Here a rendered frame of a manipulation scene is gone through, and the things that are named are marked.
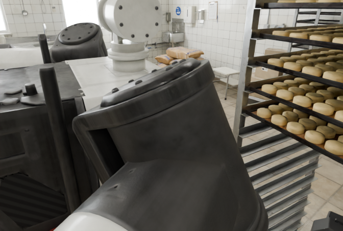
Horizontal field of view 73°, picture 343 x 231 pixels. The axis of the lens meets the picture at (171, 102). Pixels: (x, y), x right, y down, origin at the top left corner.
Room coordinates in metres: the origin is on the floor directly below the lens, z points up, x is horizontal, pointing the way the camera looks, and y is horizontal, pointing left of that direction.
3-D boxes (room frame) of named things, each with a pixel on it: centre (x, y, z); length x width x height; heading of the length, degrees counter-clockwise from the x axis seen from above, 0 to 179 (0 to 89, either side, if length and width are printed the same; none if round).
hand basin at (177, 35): (5.52, -0.07, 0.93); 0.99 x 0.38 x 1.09; 36
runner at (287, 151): (0.91, -0.54, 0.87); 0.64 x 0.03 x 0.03; 118
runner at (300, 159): (0.91, -0.54, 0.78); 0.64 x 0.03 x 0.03; 118
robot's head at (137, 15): (0.36, 0.06, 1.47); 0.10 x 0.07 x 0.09; 28
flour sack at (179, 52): (4.59, -0.24, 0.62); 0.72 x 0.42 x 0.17; 42
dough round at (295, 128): (0.64, -0.39, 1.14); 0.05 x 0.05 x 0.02
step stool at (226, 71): (3.96, -1.01, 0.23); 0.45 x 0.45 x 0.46; 28
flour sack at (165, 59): (4.84, -0.06, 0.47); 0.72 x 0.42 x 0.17; 126
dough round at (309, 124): (0.67, -0.44, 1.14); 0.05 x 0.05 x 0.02
